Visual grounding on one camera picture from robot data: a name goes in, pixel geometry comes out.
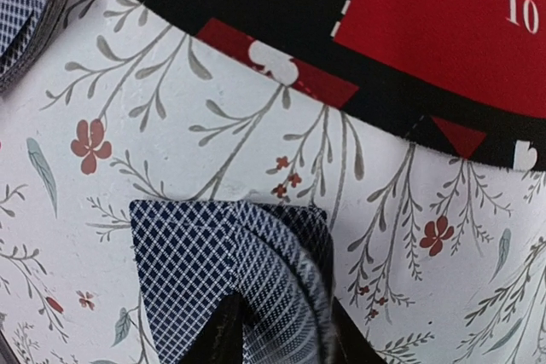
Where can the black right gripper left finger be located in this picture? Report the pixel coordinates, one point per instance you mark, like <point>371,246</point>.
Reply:
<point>221,340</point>

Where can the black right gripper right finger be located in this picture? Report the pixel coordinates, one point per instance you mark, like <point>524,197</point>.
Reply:
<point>345,343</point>

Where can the blue playing card deck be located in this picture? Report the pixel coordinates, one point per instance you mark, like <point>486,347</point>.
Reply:
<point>275,261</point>

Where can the face-down card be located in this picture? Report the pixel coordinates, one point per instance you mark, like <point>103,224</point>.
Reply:
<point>27,28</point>

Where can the floral white table cloth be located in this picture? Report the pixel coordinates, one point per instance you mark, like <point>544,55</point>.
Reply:
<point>437,259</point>

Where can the round red black poker mat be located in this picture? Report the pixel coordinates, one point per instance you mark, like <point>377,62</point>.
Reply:
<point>461,77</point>

